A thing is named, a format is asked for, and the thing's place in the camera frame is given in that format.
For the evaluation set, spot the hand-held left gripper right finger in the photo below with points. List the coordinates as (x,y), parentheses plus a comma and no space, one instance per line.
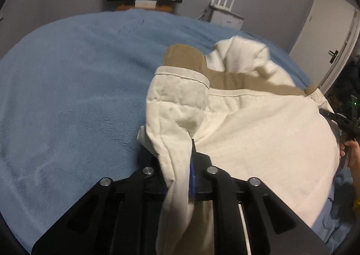
(193,179)

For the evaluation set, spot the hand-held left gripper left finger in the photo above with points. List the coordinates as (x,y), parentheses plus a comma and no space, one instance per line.
(140,184)

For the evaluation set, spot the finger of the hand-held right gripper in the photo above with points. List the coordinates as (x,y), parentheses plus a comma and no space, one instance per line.
(330,116)

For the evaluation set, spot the cream white hooded jacket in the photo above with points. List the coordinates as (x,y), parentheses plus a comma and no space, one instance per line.
(253,131)

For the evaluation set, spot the person's right hand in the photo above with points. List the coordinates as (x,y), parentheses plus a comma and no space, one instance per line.
(353,153)

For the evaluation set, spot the dark clutter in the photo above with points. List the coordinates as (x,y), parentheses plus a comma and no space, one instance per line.
(347,94)

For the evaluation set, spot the white door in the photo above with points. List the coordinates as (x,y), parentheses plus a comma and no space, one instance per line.
(320,27)

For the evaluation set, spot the blue fleece blanket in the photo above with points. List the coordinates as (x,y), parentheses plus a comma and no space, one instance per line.
(70,89)

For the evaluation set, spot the white router with antennas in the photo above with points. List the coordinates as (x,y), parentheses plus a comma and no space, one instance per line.
(223,3)

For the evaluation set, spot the brown wooden stand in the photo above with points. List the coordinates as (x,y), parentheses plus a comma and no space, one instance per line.
(164,8)

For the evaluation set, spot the small white label box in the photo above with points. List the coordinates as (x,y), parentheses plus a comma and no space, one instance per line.
(144,3)

